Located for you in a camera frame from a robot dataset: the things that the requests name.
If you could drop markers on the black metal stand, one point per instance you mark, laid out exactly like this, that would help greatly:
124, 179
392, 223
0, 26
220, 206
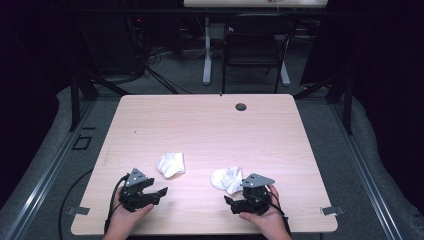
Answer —
75, 100
348, 106

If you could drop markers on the person's left hand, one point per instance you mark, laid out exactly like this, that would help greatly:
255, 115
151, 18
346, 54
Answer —
128, 221

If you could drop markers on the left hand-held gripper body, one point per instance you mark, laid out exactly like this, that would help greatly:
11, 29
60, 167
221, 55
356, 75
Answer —
133, 195

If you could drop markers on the person's right hand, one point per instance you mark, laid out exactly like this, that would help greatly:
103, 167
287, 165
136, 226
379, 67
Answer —
266, 223

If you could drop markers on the black folding chair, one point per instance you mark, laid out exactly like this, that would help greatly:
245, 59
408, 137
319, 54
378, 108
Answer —
254, 50

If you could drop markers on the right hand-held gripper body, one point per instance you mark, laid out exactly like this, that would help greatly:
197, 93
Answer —
256, 196

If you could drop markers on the aluminium floor rail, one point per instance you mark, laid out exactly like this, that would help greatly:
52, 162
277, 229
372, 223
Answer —
50, 173
366, 173

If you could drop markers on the white sock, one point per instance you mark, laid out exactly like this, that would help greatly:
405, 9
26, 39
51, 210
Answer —
171, 164
227, 180

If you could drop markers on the dark equipment cabinet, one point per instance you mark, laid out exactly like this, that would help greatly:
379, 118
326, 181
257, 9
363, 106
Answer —
110, 43

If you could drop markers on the white desk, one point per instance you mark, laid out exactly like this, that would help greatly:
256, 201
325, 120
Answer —
207, 50

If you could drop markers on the grey table grommet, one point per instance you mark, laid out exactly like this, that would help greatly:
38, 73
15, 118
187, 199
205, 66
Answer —
240, 107

